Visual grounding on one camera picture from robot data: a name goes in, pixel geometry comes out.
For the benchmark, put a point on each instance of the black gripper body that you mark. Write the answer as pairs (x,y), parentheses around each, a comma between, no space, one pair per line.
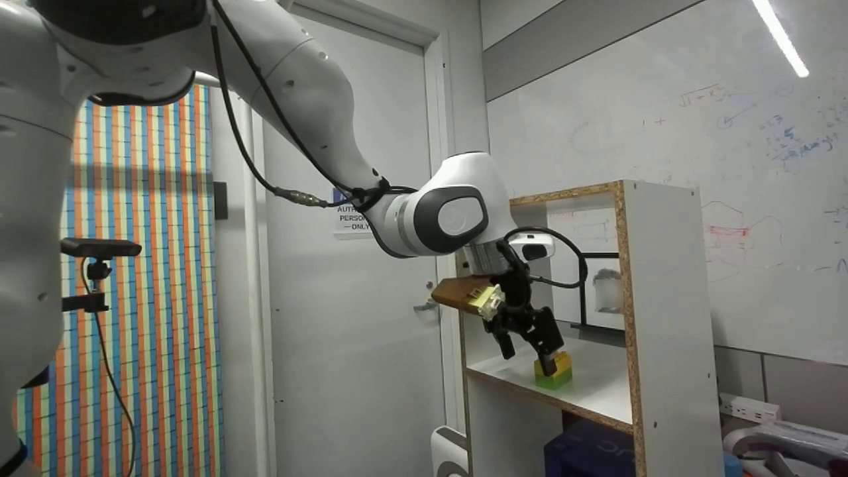
(517,294)

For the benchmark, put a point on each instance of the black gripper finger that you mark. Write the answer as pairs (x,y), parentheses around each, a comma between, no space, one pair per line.
(504,341)
(545,343)

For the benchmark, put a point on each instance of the yellow lego brick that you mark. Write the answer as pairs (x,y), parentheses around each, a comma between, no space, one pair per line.
(563,362)

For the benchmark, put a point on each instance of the green lego brick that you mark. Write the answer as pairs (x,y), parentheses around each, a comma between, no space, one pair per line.
(551,378)

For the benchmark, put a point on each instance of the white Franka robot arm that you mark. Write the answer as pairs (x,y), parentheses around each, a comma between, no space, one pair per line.
(300,89)

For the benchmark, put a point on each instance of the white shelf with wood edges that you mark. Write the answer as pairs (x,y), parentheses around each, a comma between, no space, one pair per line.
(671,308)

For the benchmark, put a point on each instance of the pale yellow foam piece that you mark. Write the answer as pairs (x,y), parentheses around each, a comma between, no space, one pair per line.
(487,306)

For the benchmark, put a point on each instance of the brown wrist-mounted block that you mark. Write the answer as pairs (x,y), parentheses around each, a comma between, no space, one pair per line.
(460,293)

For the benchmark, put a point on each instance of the black framed portrait picture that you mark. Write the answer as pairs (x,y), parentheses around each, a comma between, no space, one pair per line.
(608,293)

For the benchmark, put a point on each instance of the dark blue box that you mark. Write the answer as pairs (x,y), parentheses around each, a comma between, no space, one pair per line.
(586,452)

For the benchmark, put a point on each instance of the white rounded device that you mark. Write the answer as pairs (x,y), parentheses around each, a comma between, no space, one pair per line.
(447,455)

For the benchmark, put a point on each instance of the white door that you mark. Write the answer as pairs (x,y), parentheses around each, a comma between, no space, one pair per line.
(354,354)

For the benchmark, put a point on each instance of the paper sign on door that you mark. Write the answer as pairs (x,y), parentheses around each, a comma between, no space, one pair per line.
(349,227)

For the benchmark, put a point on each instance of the small white box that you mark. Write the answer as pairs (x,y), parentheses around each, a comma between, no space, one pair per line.
(748,410)

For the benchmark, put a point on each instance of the white curved plastic part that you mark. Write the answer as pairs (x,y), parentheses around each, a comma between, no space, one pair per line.
(785,440)

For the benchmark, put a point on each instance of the whiteboard with writing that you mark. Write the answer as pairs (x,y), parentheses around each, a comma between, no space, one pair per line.
(752,176)

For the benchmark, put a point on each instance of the colourful striped panel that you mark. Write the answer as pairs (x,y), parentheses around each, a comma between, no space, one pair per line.
(159,308)

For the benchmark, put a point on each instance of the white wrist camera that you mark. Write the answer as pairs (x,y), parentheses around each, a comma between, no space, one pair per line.
(534,249)

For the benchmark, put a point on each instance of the black camera on stand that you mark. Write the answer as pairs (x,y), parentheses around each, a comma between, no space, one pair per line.
(96,247)

